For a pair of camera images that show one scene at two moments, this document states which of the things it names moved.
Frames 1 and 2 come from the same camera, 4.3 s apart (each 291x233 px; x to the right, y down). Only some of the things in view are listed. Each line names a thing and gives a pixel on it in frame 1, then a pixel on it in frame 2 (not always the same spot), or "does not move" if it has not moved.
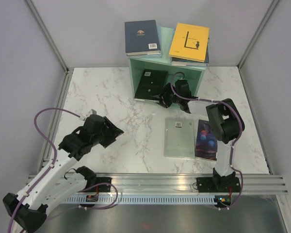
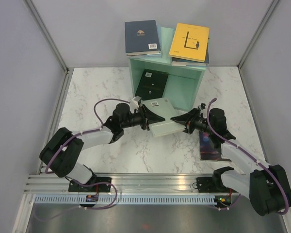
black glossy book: [151, 84] does not move
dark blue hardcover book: [141, 38] does not move
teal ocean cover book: [181, 61] does not move
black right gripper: [165, 101] -> [188, 118]
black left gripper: [113, 132] -> [148, 117]
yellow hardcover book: [189, 42] does not move
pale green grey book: [179, 138] -> [163, 108]
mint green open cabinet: [194, 74] does not move
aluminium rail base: [174, 183] does not move
